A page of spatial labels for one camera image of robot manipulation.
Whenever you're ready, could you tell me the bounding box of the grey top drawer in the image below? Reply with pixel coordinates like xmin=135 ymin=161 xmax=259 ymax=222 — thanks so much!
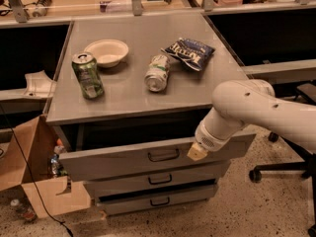
xmin=60 ymin=129 xmax=256 ymax=182

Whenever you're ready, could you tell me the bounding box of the grey drawer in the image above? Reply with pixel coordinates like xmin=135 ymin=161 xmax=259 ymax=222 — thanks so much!
xmin=84 ymin=160 xmax=230 ymax=198
xmin=60 ymin=129 xmax=256 ymax=182
xmin=96 ymin=179 xmax=218 ymax=215

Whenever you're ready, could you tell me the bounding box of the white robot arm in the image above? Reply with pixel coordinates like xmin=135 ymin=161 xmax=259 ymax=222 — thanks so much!
xmin=188 ymin=79 xmax=316 ymax=161

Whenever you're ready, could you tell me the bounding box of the grey middle drawer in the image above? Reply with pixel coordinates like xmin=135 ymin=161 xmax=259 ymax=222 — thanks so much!
xmin=84 ymin=160 xmax=230 ymax=198

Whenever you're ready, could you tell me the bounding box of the grey bottom drawer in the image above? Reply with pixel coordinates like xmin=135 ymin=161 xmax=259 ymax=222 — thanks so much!
xmin=96 ymin=179 xmax=218 ymax=215

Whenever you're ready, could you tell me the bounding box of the grey drawer cabinet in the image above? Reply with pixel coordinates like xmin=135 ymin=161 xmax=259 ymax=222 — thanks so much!
xmin=43 ymin=11 xmax=265 ymax=215

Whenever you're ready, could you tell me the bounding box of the lying white green can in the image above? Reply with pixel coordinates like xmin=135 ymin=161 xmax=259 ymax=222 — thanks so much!
xmin=144 ymin=54 xmax=170 ymax=92

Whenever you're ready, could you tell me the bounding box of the blue chip bag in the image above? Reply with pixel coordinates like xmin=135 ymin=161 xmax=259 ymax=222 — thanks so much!
xmin=162 ymin=38 xmax=215 ymax=71

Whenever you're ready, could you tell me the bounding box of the black office chair base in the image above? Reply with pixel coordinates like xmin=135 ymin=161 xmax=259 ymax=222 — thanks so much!
xmin=248 ymin=82 xmax=316 ymax=237

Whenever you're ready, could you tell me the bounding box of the white paper bowl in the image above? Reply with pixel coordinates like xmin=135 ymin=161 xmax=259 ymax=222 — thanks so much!
xmin=85 ymin=39 xmax=129 ymax=68

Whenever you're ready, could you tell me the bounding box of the plastic bottle in box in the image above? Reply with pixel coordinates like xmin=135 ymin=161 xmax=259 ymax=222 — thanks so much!
xmin=49 ymin=139 xmax=68 ymax=178

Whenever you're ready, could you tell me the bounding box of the upright green soda can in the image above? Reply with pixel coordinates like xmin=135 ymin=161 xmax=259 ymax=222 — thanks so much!
xmin=72 ymin=52 xmax=104 ymax=100

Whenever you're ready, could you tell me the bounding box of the brown cardboard box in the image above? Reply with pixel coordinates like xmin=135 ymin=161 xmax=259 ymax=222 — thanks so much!
xmin=0 ymin=116 xmax=92 ymax=218

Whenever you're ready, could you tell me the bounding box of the white curved plastic part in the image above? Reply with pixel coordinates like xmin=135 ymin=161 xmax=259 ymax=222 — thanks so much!
xmin=23 ymin=71 xmax=56 ymax=99

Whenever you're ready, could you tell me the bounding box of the plastic bottle on floor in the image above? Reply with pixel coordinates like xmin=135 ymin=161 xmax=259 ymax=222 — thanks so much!
xmin=10 ymin=198 xmax=37 ymax=222

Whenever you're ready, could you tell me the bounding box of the black top drawer handle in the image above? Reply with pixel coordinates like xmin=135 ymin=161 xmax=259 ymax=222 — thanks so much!
xmin=147 ymin=149 xmax=180 ymax=162

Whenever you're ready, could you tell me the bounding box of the black floor cable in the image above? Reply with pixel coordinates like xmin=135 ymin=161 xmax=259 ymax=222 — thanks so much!
xmin=0 ymin=104 xmax=75 ymax=237

